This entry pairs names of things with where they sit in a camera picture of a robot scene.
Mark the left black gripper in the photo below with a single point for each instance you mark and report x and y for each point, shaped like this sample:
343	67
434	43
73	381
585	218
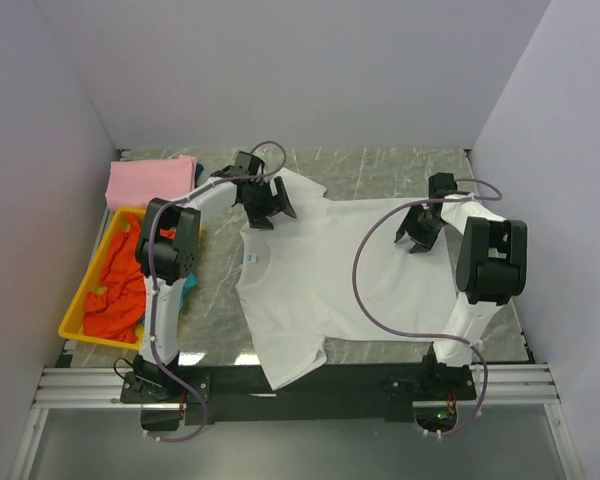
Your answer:
258	218

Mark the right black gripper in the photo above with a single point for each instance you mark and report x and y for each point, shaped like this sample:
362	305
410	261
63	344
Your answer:
408	224

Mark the white t shirt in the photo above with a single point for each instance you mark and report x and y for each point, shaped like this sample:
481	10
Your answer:
306	280

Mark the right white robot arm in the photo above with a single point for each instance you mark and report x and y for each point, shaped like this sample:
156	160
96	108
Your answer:
491	267

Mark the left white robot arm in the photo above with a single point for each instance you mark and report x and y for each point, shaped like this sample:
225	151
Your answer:
168	246

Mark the folded navy t shirt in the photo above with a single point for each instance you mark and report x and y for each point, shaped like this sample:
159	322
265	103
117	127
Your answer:
198	173

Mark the teal t shirt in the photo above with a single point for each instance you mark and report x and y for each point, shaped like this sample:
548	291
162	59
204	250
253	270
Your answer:
190	283

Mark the folded pink t shirt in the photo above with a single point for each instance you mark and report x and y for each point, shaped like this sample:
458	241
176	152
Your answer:
134	183

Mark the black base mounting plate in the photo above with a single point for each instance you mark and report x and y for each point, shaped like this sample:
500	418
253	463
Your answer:
331	392

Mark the orange t shirt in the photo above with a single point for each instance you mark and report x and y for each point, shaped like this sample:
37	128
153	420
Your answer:
115	305

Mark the yellow plastic bin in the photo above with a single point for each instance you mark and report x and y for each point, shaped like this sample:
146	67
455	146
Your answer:
71	325

